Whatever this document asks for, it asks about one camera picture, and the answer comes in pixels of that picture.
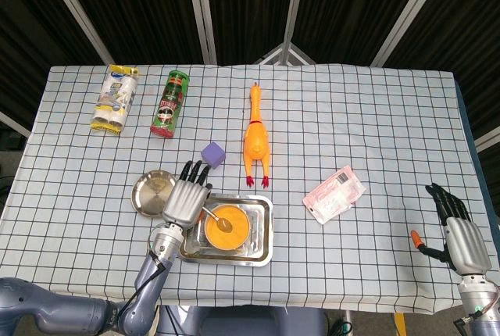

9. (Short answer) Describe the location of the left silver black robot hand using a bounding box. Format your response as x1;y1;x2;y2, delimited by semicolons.
161;159;214;231

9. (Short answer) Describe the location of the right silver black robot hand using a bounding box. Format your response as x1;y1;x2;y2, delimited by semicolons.
409;182;492;276

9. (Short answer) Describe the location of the silver metal spoon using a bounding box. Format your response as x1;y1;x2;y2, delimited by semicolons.
202;206;234;234

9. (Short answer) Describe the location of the beige round bowl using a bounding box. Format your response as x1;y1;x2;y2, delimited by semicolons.
203;202;252;251

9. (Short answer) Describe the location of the rectangular steel tray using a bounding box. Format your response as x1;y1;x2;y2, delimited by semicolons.
177;193;274;268

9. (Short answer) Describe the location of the white grid-patterned tablecloth table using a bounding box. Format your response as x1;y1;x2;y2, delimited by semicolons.
0;63;500;316

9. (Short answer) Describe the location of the round steel plate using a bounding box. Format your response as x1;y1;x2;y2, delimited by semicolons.
130;169;177;219

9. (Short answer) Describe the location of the yellow powder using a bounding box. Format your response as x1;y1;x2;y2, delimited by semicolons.
205;205;249;248

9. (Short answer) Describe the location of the purple foam cube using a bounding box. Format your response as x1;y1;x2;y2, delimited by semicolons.
200;141;227;170

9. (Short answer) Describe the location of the orange rubber chicken toy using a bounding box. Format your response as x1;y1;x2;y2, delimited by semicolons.
243;81;271;188

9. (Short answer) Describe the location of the green Pringles can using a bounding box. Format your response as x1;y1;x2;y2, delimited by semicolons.
149;70;191;140

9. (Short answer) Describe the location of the yellow white roll package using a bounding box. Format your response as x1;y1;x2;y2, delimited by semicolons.
90;63;141;136

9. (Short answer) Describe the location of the blue grey robot torso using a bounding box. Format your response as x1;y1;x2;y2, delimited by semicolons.
155;306;327;336

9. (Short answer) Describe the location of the pink white plastic packet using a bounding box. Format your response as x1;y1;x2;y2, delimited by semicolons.
302;165;367;225

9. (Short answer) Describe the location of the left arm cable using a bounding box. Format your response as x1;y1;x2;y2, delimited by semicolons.
116;248;167;313

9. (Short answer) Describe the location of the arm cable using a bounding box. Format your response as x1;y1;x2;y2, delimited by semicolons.
116;248;167;313
452;287;500;329

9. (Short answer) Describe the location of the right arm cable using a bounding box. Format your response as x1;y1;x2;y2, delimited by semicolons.
452;287;500;329

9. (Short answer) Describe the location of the white screen frame post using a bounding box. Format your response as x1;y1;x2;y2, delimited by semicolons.
38;0;115;66
281;0;308;55
474;127;500;153
370;0;445;67
0;111;31;138
185;0;218;66

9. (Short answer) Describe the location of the white screen base bracket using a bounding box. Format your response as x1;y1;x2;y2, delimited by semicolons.
253;41;317;66

